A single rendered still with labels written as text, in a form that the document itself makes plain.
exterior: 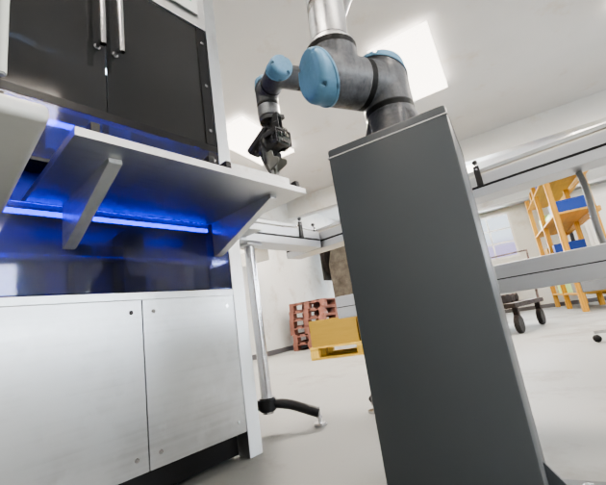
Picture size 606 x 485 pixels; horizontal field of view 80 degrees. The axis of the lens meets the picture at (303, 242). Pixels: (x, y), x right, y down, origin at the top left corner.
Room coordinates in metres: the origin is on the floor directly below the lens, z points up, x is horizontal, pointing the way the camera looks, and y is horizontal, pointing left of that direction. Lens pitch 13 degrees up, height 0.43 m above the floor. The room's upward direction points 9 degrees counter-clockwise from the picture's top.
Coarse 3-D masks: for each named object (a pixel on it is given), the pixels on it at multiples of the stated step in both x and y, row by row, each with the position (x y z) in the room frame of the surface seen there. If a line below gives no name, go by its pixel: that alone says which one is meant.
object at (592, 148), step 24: (552, 144) 1.31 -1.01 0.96; (576, 144) 1.25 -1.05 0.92; (600, 144) 1.20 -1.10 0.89; (480, 168) 1.48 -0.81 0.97; (504, 168) 1.40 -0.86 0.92; (528, 168) 1.35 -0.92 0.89; (552, 168) 1.30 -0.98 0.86; (576, 168) 1.29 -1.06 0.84; (480, 192) 1.47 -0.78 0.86; (504, 192) 1.47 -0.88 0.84; (336, 240) 1.98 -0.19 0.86
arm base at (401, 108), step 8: (400, 96) 0.72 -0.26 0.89; (376, 104) 0.73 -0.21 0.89; (384, 104) 0.72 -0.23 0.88; (392, 104) 0.72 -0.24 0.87; (400, 104) 0.72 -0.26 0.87; (408, 104) 0.73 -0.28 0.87; (368, 112) 0.76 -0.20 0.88; (376, 112) 0.74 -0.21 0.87; (384, 112) 0.72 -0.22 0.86; (392, 112) 0.72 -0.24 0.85; (400, 112) 0.71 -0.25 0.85; (408, 112) 0.72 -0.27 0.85; (416, 112) 0.73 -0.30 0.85; (368, 120) 0.76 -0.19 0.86; (376, 120) 0.73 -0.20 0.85; (384, 120) 0.72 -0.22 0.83; (392, 120) 0.71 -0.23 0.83; (400, 120) 0.71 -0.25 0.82; (368, 128) 0.77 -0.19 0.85; (376, 128) 0.73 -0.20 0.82; (384, 128) 0.71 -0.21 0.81
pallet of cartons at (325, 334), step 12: (312, 324) 4.42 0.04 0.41; (324, 324) 4.38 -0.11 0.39; (336, 324) 4.35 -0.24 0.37; (348, 324) 4.32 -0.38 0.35; (312, 336) 4.42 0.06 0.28; (324, 336) 4.39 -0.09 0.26; (336, 336) 4.36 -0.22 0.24; (348, 336) 4.33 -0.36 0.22; (360, 336) 4.43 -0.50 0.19; (312, 348) 4.42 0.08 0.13; (324, 348) 4.75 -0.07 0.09; (348, 348) 5.05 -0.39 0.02; (360, 348) 4.27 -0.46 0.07; (312, 360) 4.43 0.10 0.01
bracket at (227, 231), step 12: (252, 204) 1.18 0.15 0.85; (264, 204) 1.14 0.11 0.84; (228, 216) 1.27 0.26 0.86; (240, 216) 1.22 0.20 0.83; (252, 216) 1.18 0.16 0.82; (216, 228) 1.32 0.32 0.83; (228, 228) 1.27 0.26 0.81; (240, 228) 1.23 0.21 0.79; (216, 240) 1.32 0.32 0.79; (228, 240) 1.28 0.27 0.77; (216, 252) 1.33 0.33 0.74
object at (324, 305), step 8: (296, 304) 6.39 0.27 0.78; (304, 304) 6.33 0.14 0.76; (312, 304) 6.87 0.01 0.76; (320, 304) 6.18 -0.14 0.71; (328, 304) 7.13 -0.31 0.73; (336, 304) 6.59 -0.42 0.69; (296, 312) 6.40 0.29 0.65; (304, 312) 6.33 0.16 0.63; (320, 312) 6.17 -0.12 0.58; (328, 312) 7.13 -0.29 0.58; (336, 312) 6.57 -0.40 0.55; (296, 320) 6.39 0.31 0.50; (304, 320) 6.32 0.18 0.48; (296, 328) 6.43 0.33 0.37; (304, 328) 6.90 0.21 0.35; (296, 336) 6.42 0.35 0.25; (304, 336) 6.35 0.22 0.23; (296, 344) 6.43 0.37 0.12; (304, 344) 6.35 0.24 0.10
